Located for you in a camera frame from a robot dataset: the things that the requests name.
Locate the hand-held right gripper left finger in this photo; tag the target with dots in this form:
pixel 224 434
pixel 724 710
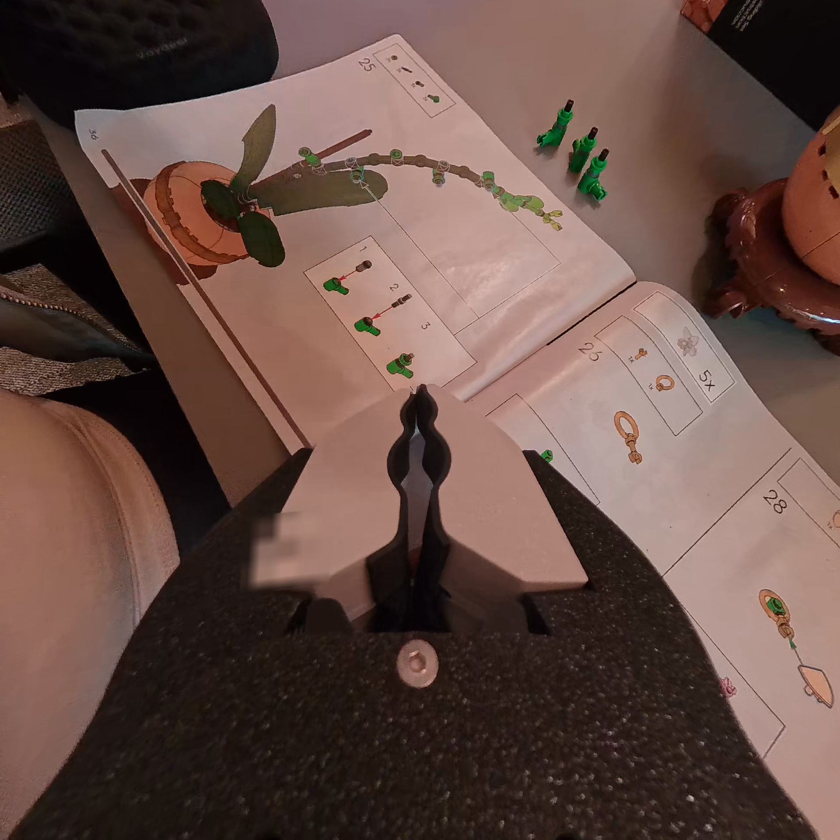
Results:
pixel 341 499

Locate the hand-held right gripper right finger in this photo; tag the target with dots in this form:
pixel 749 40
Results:
pixel 499 512

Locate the green brick connector piece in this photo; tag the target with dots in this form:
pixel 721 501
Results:
pixel 581 154
pixel 560 124
pixel 592 176

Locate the brick orchid plant model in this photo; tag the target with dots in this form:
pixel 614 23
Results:
pixel 814 216

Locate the open building instruction booklet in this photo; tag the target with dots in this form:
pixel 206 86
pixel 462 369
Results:
pixel 426 229

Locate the grey zippered jacket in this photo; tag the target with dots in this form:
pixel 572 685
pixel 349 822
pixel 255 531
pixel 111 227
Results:
pixel 52 348

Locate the grey fabric chair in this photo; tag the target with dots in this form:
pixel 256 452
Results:
pixel 33 184

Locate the black padded bag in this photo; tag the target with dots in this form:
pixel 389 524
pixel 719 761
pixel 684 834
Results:
pixel 131 46

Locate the dark orchid picture box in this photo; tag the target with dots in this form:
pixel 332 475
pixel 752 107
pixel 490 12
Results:
pixel 774 46

